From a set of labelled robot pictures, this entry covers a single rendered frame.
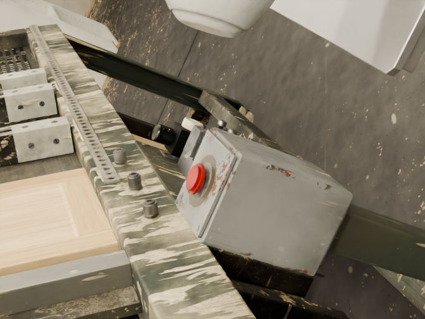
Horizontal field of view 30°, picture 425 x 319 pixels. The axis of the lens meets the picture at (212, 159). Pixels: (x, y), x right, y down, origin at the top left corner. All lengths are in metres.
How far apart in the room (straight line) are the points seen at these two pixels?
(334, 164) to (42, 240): 1.32
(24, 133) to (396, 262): 0.96
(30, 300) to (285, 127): 1.78
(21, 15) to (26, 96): 3.16
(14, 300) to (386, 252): 0.54
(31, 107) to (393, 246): 1.24
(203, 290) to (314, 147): 1.59
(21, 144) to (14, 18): 3.48
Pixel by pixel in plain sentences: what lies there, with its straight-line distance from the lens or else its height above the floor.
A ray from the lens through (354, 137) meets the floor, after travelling 2.47.
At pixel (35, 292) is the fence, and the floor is 1.02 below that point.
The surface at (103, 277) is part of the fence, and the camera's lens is 1.23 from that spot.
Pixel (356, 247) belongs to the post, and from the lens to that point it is 1.07.
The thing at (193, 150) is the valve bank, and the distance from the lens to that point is 1.50.
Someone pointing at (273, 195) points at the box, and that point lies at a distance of 0.96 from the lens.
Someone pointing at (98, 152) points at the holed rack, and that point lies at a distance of 1.65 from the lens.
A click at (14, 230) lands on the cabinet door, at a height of 1.03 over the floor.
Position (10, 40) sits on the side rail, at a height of 0.95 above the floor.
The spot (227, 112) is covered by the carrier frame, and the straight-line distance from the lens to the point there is 2.90.
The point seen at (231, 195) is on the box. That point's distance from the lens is 0.94.
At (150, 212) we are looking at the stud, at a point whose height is 0.86.
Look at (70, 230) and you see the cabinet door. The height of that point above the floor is 0.95.
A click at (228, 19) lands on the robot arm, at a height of 0.93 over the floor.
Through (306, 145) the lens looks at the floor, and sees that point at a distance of 2.69.
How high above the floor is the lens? 1.32
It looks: 23 degrees down
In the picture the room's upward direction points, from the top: 71 degrees counter-clockwise
